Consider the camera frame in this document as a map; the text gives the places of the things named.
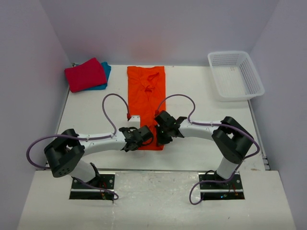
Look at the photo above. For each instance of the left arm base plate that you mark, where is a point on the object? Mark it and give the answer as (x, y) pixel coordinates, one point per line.
(98, 189)

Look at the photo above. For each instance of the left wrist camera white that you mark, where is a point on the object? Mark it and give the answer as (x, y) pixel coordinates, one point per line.
(133, 121)

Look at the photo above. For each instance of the orange t shirt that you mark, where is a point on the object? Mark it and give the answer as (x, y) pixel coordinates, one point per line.
(146, 90)

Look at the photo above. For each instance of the folded blue t shirt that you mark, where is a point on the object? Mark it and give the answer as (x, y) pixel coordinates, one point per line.
(107, 71)

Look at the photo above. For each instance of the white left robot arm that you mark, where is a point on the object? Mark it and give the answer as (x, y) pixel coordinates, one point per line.
(64, 154)

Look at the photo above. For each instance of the folded red t shirt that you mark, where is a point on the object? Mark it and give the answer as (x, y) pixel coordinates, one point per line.
(87, 75)

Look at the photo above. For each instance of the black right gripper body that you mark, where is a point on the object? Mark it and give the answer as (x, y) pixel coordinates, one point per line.
(163, 137)

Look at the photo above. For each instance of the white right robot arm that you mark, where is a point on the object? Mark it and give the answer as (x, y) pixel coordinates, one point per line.
(230, 137)

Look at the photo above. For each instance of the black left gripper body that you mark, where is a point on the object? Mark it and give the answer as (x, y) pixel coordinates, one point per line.
(139, 145)

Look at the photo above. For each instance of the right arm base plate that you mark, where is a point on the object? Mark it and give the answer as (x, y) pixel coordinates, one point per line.
(232, 190)

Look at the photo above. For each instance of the white plastic basket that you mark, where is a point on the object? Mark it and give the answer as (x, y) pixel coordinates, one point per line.
(235, 76)

